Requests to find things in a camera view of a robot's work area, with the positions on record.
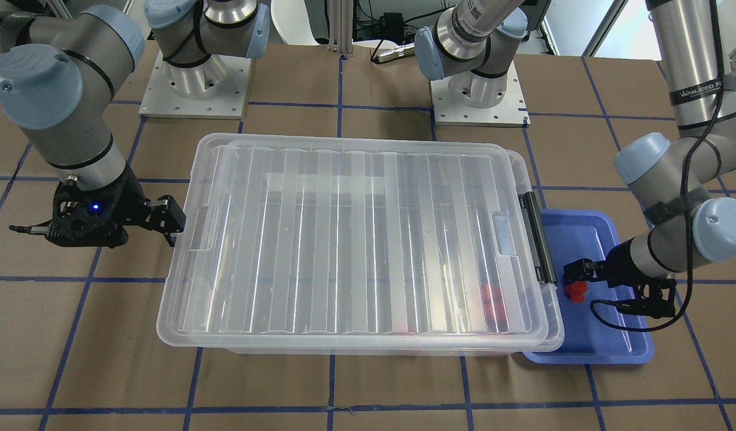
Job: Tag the clear plastic box lid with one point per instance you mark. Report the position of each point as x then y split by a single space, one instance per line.
356 239

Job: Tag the blue plastic tray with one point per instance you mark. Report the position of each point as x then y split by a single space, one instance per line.
571 235

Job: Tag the black box latch handle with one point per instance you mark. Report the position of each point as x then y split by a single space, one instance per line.
539 245

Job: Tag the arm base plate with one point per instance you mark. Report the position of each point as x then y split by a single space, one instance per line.
215 90
467 99

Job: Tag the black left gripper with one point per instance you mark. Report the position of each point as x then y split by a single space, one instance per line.
620 265

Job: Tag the clear plastic storage box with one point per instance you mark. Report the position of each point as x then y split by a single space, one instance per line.
523 335

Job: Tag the red block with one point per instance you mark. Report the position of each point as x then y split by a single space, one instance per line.
493 304
576 291

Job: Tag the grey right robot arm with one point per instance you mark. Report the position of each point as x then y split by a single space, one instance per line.
57 78

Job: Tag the aluminium extrusion post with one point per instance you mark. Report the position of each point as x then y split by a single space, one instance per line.
340 26

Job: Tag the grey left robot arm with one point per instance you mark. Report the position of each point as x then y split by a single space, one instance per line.
477 40

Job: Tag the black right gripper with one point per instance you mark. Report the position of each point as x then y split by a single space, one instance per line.
130 198

